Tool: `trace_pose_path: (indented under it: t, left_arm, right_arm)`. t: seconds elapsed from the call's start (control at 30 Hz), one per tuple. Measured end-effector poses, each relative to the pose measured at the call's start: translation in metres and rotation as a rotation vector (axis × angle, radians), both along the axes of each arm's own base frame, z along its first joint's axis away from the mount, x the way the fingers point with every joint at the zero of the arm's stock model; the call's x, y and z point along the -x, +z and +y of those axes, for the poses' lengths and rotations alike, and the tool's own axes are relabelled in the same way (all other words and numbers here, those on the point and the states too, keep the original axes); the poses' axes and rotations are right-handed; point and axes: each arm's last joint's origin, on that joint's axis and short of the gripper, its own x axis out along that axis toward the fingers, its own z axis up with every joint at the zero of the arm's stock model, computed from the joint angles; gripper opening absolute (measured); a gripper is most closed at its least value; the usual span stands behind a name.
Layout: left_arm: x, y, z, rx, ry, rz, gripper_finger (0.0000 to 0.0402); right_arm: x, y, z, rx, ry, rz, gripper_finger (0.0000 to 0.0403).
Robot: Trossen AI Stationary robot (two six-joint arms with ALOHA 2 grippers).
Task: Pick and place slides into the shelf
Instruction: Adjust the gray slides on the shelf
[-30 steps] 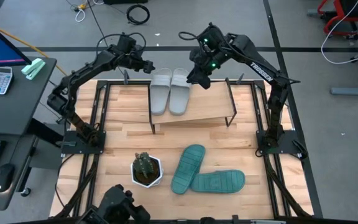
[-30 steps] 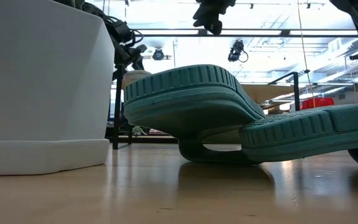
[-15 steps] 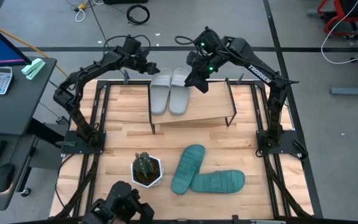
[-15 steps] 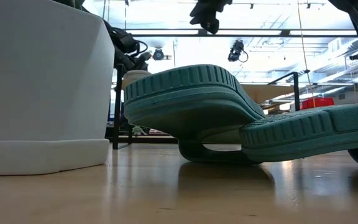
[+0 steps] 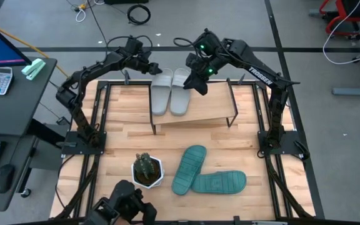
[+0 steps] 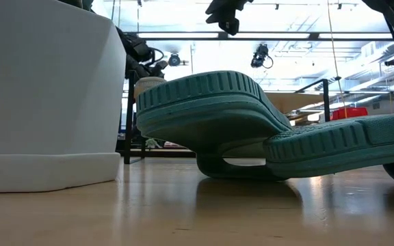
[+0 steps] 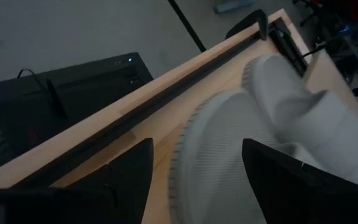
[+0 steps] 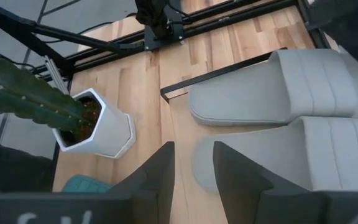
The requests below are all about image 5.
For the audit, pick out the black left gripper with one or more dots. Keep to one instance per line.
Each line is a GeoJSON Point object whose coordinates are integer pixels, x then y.
{"type": "Point", "coordinates": [140, 61]}

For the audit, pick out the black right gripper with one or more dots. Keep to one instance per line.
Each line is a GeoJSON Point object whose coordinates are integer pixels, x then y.
{"type": "Point", "coordinates": [205, 67]}

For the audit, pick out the grey rubber slide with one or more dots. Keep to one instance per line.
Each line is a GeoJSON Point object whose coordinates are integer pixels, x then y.
{"type": "Point", "coordinates": [180, 97]}
{"type": "Point", "coordinates": [161, 93]}

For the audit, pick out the teal rubber slide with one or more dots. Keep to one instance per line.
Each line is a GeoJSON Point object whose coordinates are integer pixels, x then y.
{"type": "Point", "coordinates": [220, 182]}
{"type": "Point", "coordinates": [188, 170]}

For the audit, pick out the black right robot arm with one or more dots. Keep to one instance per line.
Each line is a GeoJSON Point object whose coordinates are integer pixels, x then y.
{"type": "Point", "coordinates": [261, 73]}

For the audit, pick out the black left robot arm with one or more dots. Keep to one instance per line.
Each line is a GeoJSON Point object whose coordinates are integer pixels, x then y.
{"type": "Point", "coordinates": [77, 93]}

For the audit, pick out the black table clamp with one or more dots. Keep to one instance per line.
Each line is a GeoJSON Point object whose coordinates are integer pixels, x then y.
{"type": "Point", "coordinates": [241, 79]}
{"type": "Point", "coordinates": [236, 220]}
{"type": "Point", "coordinates": [126, 77]}

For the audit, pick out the green cactus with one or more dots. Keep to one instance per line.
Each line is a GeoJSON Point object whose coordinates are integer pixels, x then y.
{"type": "Point", "coordinates": [144, 165]}

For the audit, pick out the potted plant in white pot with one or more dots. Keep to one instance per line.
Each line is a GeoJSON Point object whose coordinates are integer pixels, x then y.
{"type": "Point", "coordinates": [159, 175]}

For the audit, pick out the mint green stapler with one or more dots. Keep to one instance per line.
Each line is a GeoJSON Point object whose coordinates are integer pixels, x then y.
{"type": "Point", "coordinates": [33, 68]}

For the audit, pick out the black office desk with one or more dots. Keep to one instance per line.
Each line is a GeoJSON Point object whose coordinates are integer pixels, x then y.
{"type": "Point", "coordinates": [11, 115]}

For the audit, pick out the grey metal desk leg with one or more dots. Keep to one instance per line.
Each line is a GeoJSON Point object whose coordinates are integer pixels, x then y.
{"type": "Point", "coordinates": [355, 91]}

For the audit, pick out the red and black cart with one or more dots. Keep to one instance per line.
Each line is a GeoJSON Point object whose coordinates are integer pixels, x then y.
{"type": "Point", "coordinates": [339, 12]}

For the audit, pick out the black computer mouse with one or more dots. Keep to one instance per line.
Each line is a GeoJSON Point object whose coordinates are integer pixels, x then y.
{"type": "Point", "coordinates": [4, 178]}

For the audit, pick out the wooden shelf with black frame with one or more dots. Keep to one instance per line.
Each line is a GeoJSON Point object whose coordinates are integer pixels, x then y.
{"type": "Point", "coordinates": [211, 103]}

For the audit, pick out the black aluminium table frame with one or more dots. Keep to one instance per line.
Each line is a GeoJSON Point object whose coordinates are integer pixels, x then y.
{"type": "Point", "coordinates": [259, 106]}

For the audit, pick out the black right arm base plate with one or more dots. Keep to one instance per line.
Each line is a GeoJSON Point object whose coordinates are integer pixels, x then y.
{"type": "Point", "coordinates": [291, 143]}

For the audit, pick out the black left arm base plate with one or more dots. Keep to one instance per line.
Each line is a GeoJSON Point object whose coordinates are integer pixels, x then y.
{"type": "Point", "coordinates": [73, 150]}

